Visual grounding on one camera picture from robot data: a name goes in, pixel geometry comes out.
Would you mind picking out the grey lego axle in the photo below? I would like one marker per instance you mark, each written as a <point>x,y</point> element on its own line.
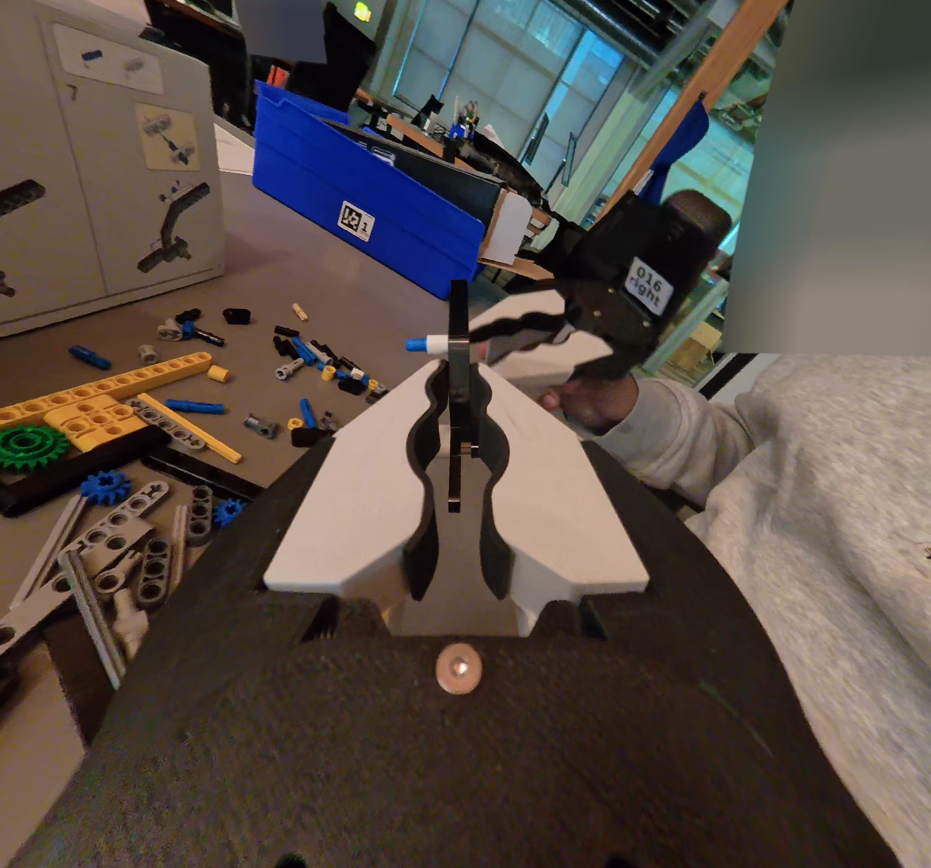
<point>51,548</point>
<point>180,548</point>
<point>94,621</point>

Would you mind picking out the lego instruction booklet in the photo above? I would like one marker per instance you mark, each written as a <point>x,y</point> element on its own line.
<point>109,228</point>

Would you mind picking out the blue fabric flag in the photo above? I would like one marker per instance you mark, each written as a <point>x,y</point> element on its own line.
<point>680,140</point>

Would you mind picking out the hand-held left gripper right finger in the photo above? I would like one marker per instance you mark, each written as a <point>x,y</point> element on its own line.
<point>567,519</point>

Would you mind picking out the light grey lego liftarm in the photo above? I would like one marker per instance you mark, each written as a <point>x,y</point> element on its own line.
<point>123,519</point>

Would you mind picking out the person's right hand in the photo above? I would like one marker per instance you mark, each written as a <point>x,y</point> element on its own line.
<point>596,402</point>

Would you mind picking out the yellow lego axle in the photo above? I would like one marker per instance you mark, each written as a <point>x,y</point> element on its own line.
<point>218,450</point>

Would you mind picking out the blue plastic bin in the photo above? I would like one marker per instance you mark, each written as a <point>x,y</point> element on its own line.
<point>305,170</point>

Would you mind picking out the grey lego pin connector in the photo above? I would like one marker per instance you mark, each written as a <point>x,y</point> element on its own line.
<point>289,370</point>

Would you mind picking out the black curved lego piece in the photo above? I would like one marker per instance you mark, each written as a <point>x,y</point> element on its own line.
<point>236,315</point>

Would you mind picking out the thin grey lego liftarm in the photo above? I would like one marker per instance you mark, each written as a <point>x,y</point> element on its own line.
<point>171,428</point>

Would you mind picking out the black lego frame assembly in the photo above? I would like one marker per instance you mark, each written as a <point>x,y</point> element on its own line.
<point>460,373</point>

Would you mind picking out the black blue lego pin assembly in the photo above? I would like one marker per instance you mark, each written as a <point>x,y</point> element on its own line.
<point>190,330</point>

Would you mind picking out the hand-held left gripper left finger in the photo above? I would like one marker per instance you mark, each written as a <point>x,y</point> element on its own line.
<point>342,519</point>

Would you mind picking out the yellow lego bush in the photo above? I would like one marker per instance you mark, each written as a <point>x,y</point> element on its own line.
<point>218,373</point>

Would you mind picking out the pile of small lego pins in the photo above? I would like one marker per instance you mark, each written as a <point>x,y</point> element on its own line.
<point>342,366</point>

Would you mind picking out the blue lego pin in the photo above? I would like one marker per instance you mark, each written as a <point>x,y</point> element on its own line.
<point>195,406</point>
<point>91,357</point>

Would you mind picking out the yellow lego frame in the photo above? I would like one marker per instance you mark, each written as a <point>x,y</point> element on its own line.
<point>87,410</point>

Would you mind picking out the light grey angled lego beam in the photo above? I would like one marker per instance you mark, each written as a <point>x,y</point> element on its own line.
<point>43,613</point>

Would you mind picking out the person in grey hoodie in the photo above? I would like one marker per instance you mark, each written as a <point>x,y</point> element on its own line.
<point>822,555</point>

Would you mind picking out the small blue lego gear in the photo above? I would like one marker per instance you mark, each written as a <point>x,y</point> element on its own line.
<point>105,487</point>
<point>229,511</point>

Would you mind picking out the dark grey short lego beam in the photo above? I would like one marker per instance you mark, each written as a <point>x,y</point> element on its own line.
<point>200,515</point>
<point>155,570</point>

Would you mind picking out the small grey lego bush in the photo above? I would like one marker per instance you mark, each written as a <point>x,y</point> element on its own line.
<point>149,353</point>

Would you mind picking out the black monitor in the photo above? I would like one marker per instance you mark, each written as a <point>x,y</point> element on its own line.
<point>342,60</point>

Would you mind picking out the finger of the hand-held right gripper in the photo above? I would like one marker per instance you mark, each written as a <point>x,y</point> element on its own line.
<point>545,362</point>
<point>524,306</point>

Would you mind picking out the person's right forearm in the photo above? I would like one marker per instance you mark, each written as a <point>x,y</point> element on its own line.
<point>676,431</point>

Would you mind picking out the green lego gear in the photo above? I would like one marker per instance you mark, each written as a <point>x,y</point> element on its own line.
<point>29,446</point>

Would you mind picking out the dark grey lego connector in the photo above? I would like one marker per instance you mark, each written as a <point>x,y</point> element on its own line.
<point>262,426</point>

